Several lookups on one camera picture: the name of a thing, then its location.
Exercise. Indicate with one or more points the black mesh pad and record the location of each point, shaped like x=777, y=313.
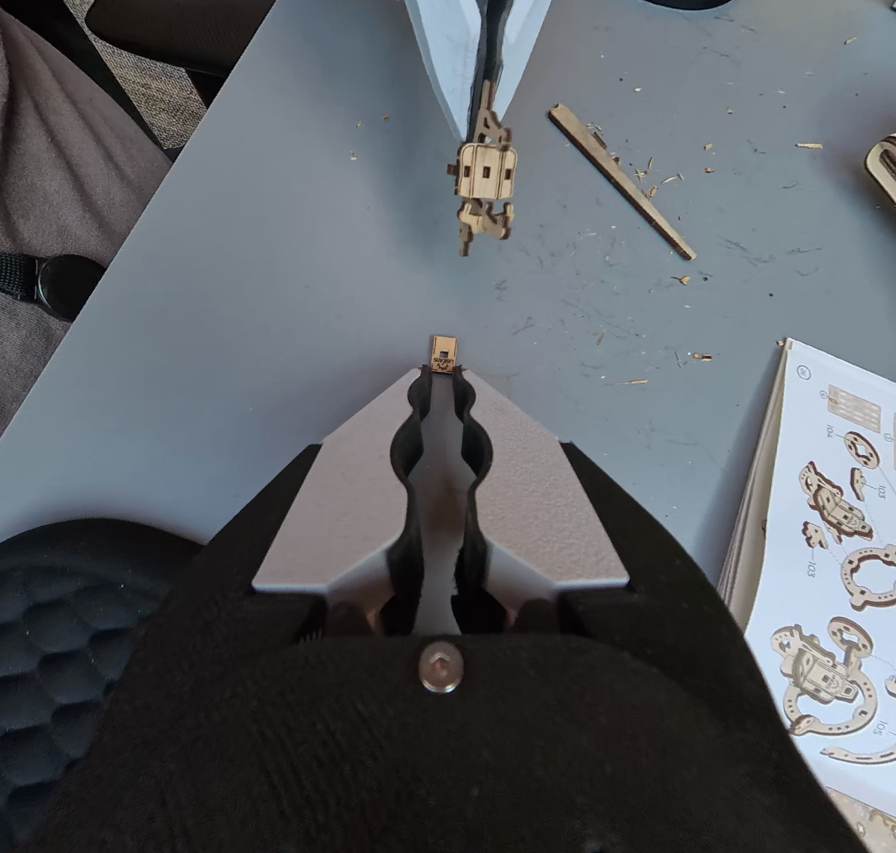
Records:
x=56, y=622

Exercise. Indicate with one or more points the white instruction booklet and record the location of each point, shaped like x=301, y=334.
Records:
x=805, y=482

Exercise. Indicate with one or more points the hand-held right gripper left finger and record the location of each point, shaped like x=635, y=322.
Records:
x=329, y=517

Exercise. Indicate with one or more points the small wooden part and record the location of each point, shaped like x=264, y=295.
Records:
x=445, y=349

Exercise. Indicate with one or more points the wooden model assembly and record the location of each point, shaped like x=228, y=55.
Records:
x=483, y=167

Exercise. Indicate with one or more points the person's grey clothing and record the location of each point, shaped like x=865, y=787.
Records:
x=63, y=167

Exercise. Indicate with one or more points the long wooden strip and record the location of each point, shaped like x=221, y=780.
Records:
x=616, y=174

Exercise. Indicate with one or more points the curved wooden piece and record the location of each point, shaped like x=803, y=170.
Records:
x=883, y=167

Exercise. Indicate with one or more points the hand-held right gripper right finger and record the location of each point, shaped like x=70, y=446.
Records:
x=539, y=517

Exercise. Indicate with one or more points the scattered wood splinters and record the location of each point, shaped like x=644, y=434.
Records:
x=647, y=181

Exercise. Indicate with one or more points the black chair armrest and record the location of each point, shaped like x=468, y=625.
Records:
x=182, y=5

